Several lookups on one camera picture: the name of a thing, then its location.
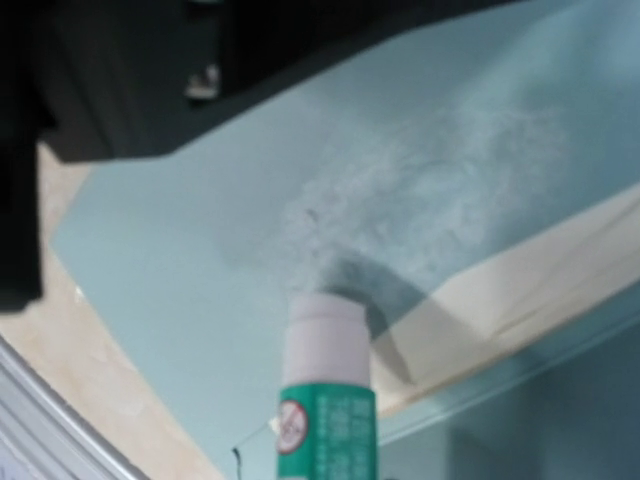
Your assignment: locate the beige lined letter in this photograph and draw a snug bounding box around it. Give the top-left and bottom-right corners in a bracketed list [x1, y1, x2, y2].
[372, 185, 639, 416]

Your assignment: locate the small green white glue stick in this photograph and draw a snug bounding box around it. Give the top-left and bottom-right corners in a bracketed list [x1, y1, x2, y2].
[276, 293, 378, 480]

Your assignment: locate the teal paper envelope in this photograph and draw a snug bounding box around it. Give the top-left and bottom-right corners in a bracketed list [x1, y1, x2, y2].
[54, 1, 639, 479]

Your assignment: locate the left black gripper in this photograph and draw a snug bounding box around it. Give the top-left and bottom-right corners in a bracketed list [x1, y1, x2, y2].
[0, 0, 401, 314]

